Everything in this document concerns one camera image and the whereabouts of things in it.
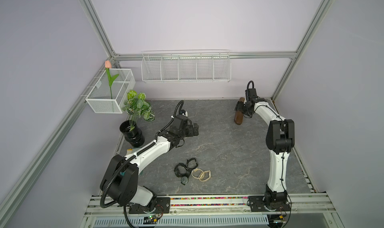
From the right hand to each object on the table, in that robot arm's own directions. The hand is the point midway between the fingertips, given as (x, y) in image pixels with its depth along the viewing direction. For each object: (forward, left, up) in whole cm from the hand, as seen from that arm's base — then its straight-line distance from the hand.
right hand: (239, 108), depth 104 cm
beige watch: (-44, +27, -5) cm, 52 cm away
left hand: (-20, +33, +7) cm, 39 cm away
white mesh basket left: (-9, +77, +23) cm, 81 cm away
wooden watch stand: (-7, +2, +1) cm, 8 cm away
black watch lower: (-44, +36, -6) cm, 58 cm away
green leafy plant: (-15, +63, +20) cm, 67 cm away
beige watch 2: (-46, +26, -7) cm, 53 cm away
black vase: (-22, +68, +4) cm, 72 cm away
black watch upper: (-35, +36, -8) cm, 51 cm away
